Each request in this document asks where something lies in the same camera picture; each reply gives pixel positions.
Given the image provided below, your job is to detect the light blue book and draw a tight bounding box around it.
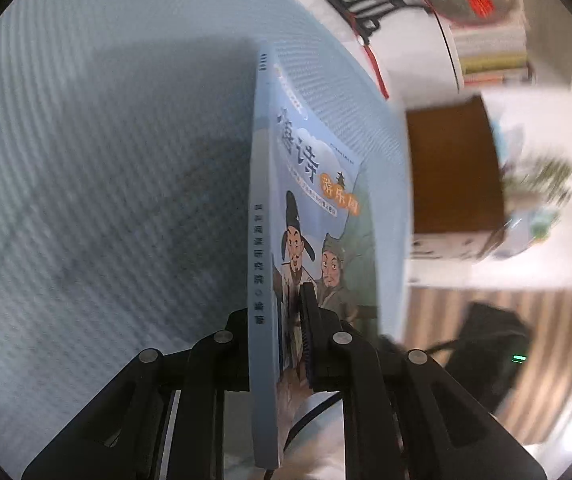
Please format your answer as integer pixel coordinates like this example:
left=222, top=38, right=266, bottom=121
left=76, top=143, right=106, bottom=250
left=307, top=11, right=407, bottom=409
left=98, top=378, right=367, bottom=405
left=248, top=49, right=382, bottom=470

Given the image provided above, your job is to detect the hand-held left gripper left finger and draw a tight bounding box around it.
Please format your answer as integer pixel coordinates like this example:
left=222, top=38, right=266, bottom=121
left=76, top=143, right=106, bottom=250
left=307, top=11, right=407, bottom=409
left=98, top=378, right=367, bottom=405
left=21, top=307, right=257, bottom=480

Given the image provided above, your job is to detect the brown striped rug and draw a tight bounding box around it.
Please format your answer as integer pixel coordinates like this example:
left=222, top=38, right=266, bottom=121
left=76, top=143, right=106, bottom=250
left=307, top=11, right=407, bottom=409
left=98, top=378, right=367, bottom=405
left=403, top=285, right=572, bottom=446

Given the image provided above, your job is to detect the light blue textured mat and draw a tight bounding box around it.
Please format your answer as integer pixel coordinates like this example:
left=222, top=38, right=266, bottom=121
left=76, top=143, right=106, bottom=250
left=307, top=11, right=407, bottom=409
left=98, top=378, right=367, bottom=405
left=0, top=0, right=414, bottom=480

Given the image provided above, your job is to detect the white appliance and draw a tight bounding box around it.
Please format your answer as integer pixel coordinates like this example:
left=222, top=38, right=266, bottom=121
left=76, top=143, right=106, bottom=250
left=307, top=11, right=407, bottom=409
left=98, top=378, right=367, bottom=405
left=496, top=205, right=562, bottom=261

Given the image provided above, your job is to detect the potted green plant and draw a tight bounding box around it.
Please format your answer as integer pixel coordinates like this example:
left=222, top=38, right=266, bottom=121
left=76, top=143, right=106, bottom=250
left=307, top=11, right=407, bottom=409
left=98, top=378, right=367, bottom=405
left=501, top=155, right=572, bottom=211

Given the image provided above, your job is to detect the row of shelf books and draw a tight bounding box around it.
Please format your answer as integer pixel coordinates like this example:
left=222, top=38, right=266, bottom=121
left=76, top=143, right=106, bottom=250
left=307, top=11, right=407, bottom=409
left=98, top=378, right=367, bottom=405
left=451, top=5, right=537, bottom=91

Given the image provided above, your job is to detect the brown wooden cabinet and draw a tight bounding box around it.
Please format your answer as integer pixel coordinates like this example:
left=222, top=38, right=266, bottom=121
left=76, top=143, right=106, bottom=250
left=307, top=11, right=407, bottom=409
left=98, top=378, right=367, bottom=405
left=405, top=94, right=509, bottom=261

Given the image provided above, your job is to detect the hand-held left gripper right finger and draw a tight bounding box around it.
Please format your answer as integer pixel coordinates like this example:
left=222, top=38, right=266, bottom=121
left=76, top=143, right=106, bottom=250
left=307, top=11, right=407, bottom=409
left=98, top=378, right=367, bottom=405
left=300, top=282, right=549, bottom=480

